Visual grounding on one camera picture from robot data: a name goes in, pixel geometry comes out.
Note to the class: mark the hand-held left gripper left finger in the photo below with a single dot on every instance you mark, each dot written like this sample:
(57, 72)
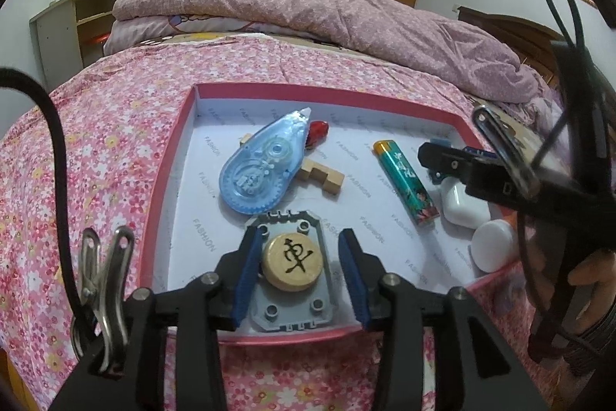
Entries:
(248, 271)

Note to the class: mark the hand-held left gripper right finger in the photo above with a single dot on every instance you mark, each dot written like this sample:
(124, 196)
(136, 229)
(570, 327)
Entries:
(353, 276)

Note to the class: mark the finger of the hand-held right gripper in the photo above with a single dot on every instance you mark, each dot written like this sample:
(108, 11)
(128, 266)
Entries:
(479, 151)
(440, 158)

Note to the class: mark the teal printed lighter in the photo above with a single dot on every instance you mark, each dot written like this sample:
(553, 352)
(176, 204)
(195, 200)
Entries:
(406, 182)

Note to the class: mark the round wooden chess piece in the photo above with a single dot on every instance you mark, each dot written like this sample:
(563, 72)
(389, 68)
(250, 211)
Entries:
(291, 261)

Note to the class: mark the white earbud case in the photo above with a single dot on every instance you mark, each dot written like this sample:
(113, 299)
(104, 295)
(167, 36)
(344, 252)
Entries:
(462, 204)

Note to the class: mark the red shallow cardboard box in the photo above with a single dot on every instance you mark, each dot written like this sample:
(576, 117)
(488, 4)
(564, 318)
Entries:
(202, 218)

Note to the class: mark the blue correction tape dispenser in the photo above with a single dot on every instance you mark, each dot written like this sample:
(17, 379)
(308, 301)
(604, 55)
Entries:
(262, 165)

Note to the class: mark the wooden puzzle block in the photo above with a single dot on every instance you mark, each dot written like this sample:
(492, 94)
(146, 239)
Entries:
(322, 172)

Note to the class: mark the red toy figure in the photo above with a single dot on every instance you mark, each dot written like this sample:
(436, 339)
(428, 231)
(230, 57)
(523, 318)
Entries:
(318, 132)

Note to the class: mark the person's right hand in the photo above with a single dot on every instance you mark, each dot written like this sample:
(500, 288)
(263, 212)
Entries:
(589, 290)

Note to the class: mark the metal spring clip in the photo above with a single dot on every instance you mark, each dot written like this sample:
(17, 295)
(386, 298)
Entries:
(505, 151)
(108, 276)

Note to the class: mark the grey metal plate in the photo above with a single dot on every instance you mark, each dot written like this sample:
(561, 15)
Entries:
(284, 314)

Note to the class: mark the white plastic bottle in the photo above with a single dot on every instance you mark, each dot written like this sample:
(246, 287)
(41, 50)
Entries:
(495, 245)

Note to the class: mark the dark wooden headboard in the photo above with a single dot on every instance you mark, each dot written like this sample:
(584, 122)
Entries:
(519, 35)

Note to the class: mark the pink folded quilt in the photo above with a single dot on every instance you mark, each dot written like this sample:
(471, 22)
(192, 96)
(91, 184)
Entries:
(313, 16)

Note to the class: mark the pink floral bed sheet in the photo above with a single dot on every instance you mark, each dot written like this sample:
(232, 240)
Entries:
(96, 151)

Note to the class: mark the grey open shelf unit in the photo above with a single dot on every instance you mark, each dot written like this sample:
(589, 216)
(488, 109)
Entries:
(62, 30)

